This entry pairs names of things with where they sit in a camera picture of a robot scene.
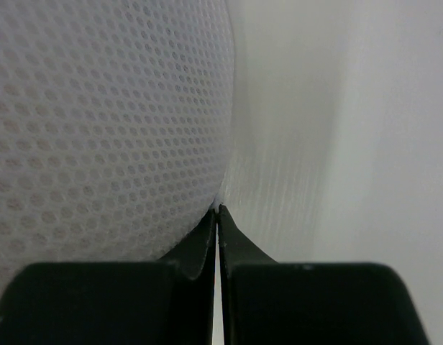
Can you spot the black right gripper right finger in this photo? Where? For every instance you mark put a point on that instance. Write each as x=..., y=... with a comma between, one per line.
x=267, y=302

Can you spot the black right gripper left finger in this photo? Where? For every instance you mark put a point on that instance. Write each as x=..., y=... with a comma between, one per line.
x=166, y=301

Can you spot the blue-zipper white mesh laundry bag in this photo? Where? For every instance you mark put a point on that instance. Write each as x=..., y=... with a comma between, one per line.
x=114, y=126

